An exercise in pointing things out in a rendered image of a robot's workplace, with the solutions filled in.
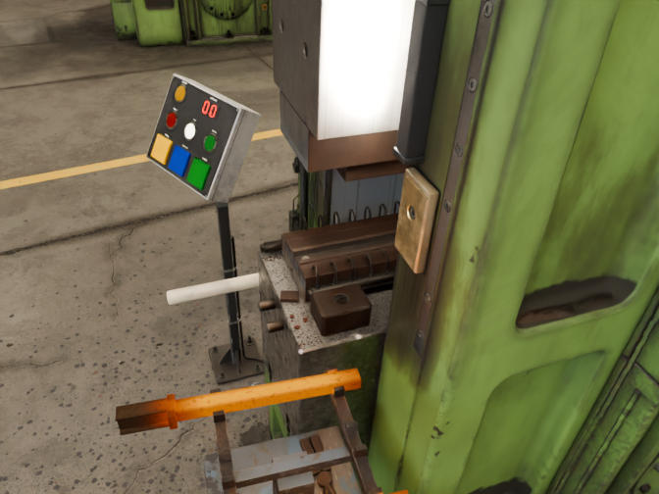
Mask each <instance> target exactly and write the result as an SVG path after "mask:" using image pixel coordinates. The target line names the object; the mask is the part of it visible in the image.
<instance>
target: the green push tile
mask: <svg viewBox="0 0 659 494"><path fill-rule="evenodd" d="M210 169H211V166H210V165H208V164H206V163H205V162H203V161H202V160H200V159H199V158H196V157H194V160H193V163H192V165H191V168H190V171H189V174H188V177H187V181H189V182H190V183H192V184H193V185H194V186H196V187H197V188H199V189H200V190H203V188H204V186H205V183H206V180H207V177H208V175H209V172H210Z"/></svg>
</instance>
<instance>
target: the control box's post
mask: <svg viewBox="0 0 659 494"><path fill-rule="evenodd" d="M216 205H217V215H218V224H219V234H220V243H221V253H222V262H223V268H224V271H226V270H231V269H233V261H232V250H231V239H230V227H229V216H228V202H227V203H222V202H216ZM229 278H234V272H224V279H229ZM226 300H227V310H228V321H229V322H234V321H238V317H237V307H236V295H235V291H234V292H230V293H226ZM228 328H229V338H230V347H231V351H232V360H233V363H234V364H235V357H234V351H236V350H238V356H239V361H240V362H241V352H240V341H239V329H238V323H235V324H229V325H228Z"/></svg>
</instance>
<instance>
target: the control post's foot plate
mask: <svg viewBox="0 0 659 494"><path fill-rule="evenodd" d="M243 344H244V353H245V356H246V357H250V358H255V359H260V360H262V358H261V357H260V354H259V351H258V348H257V345H256V342H255V339H254V338H251V335H248V339H245V340H243ZM208 351H209V357H210V360H211V362H212V369H213V371H214V374H215V379H216V380H217V383H218V384H225V383H229V382H234V381H241V380H244V379H246V378H249V377H255V376H258V375H261V374H265V366H264V364H263V363H262V362H258V361H254V360H248V359H245V358H244V357H243V355H242V348H241V341H240V352H241V362H240V361H239V356H238V350H236V351H234V357H235V364H234V363H233V360H232V351H231V347H230V343H229V344H225V345H220V346H214V347H211V348H210V349H209V350H208ZM262 361H263V360H262Z"/></svg>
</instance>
